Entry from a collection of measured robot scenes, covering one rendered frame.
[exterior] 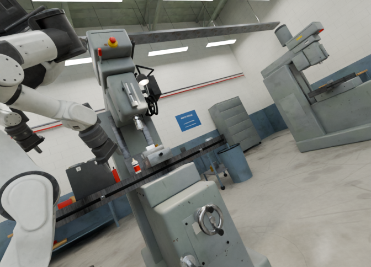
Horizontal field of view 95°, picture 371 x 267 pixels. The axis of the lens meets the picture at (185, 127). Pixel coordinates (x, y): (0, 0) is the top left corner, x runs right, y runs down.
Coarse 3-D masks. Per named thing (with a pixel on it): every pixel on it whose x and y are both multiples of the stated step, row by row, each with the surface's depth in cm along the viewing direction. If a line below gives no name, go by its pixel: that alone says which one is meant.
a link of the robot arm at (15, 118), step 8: (0, 112) 82; (8, 112) 82; (16, 112) 87; (0, 120) 81; (8, 120) 81; (16, 120) 83; (24, 120) 90; (8, 128) 85; (16, 128) 86; (24, 128) 89
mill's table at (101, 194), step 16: (208, 144) 129; (224, 144) 135; (176, 160) 116; (192, 160) 121; (144, 176) 106; (160, 176) 110; (112, 192) 97; (128, 192) 100; (64, 208) 87; (80, 208) 90; (96, 208) 92; (64, 224) 86
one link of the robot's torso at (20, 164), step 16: (0, 144) 52; (16, 144) 55; (0, 160) 51; (16, 160) 53; (32, 160) 55; (0, 176) 50; (16, 176) 51; (48, 176) 55; (0, 192) 48; (0, 208) 47
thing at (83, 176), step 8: (88, 160) 105; (72, 168) 97; (80, 168) 99; (88, 168) 101; (96, 168) 103; (72, 176) 96; (80, 176) 98; (88, 176) 100; (96, 176) 102; (104, 176) 104; (112, 176) 106; (72, 184) 95; (80, 184) 96; (88, 184) 98; (96, 184) 100; (104, 184) 103; (112, 184) 105; (80, 192) 95; (88, 192) 97; (96, 192) 99
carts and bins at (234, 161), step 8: (224, 152) 310; (232, 152) 306; (240, 152) 310; (224, 160) 315; (232, 160) 306; (240, 160) 306; (200, 168) 385; (216, 168) 363; (224, 168) 326; (232, 168) 308; (240, 168) 304; (248, 168) 311; (216, 176) 310; (224, 176) 392; (232, 176) 313; (240, 176) 304; (248, 176) 305
